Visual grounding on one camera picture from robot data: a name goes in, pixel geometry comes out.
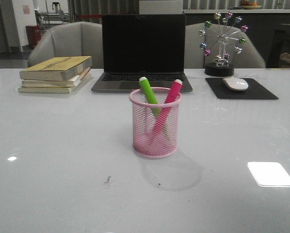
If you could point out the green highlighter pen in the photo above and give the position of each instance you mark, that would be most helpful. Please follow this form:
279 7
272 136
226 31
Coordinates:
151 99

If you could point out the pink highlighter pen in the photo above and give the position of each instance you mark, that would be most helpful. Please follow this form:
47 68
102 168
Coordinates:
172 95

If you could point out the pink mesh pen holder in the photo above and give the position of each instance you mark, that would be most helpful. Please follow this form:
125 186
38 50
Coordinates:
144 120

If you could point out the grey laptop computer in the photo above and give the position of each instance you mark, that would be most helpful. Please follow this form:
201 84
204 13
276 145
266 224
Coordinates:
136 46

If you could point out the middle white book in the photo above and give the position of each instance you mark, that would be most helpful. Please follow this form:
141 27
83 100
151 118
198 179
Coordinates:
72 82

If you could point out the right grey armchair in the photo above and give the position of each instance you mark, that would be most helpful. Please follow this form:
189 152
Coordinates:
194 57

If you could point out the grey armchair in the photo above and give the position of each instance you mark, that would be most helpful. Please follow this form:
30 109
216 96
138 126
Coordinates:
194 57
73 39

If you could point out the white computer mouse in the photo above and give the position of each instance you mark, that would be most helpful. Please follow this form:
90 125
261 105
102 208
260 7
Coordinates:
235 84

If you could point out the top yellow book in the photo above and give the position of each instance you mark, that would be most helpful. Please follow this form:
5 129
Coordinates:
57 68

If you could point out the left grey armchair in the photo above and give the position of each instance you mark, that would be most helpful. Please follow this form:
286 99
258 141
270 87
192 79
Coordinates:
73 39

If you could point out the white box behind laptop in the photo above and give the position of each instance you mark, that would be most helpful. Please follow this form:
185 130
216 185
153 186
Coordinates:
157 7

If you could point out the ferris wheel desk ornament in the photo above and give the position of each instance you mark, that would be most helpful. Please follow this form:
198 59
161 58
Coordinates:
222 38

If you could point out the bottom pale book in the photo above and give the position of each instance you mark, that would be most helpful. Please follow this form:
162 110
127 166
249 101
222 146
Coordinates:
57 90

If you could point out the red bin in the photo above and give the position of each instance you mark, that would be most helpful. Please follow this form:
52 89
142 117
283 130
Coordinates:
33 35

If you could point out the fruit bowl on counter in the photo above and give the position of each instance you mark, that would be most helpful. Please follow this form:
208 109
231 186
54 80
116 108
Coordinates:
248 5

